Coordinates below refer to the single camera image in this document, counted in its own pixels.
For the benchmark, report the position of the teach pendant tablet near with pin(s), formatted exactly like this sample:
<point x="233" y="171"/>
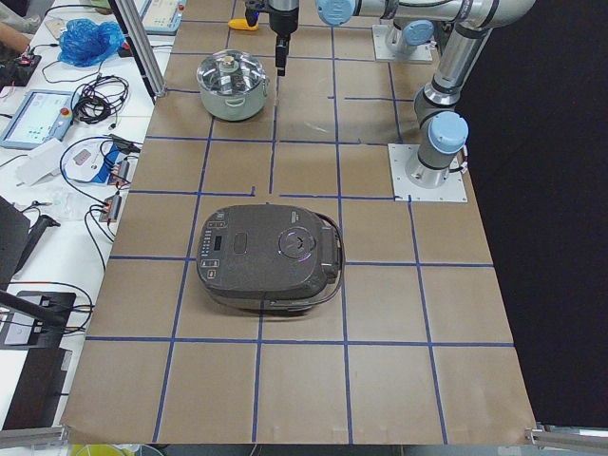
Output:
<point x="42" y="116"/>

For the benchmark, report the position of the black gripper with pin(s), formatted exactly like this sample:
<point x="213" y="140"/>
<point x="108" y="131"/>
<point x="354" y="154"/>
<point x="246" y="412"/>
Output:
<point x="282" y="22"/>

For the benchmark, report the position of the black monitor stand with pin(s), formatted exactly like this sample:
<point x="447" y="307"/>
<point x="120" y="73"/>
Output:
<point x="18" y="238"/>

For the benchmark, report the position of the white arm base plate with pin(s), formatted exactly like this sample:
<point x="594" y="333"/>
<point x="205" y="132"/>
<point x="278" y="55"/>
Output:
<point x="384" y="51"/>
<point x="412" y="181"/>

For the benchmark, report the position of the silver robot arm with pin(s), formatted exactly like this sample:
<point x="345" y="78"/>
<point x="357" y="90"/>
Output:
<point x="443" y="132"/>
<point x="410" y="35"/>

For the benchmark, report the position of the person forearm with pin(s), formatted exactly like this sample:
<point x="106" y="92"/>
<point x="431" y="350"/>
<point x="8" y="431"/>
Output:
<point x="13" y="39"/>

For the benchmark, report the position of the white round device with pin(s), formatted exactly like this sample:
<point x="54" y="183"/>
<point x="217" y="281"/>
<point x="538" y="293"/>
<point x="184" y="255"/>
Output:
<point x="85" y="162"/>

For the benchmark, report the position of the pale green steel pot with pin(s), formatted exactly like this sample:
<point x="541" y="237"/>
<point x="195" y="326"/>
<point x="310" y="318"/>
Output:
<point x="235" y="108"/>

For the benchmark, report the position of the black box with labels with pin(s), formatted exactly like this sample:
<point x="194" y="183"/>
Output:
<point x="36" y="319"/>

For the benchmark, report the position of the aluminium rail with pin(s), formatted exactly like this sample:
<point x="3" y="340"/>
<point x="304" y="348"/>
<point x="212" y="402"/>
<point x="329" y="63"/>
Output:
<point x="581" y="439"/>
<point x="32" y="437"/>

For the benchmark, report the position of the grey adapter box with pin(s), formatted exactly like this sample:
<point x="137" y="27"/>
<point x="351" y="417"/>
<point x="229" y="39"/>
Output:
<point x="111" y="209"/>
<point x="119" y="173"/>

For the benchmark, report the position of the teach pendant tablet far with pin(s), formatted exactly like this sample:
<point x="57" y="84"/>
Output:
<point x="161" y="17"/>

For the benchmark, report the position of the white folded paper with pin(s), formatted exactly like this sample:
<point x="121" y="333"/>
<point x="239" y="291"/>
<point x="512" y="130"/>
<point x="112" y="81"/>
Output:
<point x="42" y="161"/>

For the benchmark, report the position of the dark grey rice cooker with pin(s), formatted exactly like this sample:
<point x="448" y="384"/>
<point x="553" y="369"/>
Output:
<point x="270" y="258"/>

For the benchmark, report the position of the aluminium rail bottom left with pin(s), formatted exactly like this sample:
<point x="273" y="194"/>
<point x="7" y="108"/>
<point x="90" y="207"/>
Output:
<point x="32" y="437"/>

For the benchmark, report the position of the black electronics board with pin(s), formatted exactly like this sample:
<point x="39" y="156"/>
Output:
<point x="18" y="71"/>

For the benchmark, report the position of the blue plastic bag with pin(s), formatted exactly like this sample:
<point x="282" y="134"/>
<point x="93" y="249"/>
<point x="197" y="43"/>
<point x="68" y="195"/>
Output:
<point x="85" y="43"/>

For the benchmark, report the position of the grey adapter box lower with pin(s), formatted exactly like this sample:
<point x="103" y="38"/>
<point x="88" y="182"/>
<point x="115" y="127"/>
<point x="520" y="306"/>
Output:
<point x="111" y="209"/>

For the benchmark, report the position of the grey adapter box upper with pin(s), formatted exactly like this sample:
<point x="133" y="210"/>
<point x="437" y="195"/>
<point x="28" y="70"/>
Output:
<point x="119" y="173"/>

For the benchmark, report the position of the black flat panel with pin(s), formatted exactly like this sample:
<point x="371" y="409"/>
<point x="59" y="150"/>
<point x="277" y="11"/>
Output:
<point x="38" y="389"/>

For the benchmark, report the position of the aluminium rail bottom right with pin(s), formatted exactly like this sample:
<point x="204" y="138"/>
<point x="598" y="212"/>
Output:
<point x="581" y="439"/>

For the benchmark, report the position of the teach pendant tablet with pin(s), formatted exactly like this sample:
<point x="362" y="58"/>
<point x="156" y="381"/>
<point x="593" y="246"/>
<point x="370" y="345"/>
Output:
<point x="161" y="17"/>
<point x="42" y="116"/>

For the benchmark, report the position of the aluminium frame post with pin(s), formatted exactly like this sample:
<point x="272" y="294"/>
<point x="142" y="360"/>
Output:
<point x="129" y="20"/>

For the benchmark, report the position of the glass pot lid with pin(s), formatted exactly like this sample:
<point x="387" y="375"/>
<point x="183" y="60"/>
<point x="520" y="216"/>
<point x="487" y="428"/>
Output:
<point x="230" y="72"/>

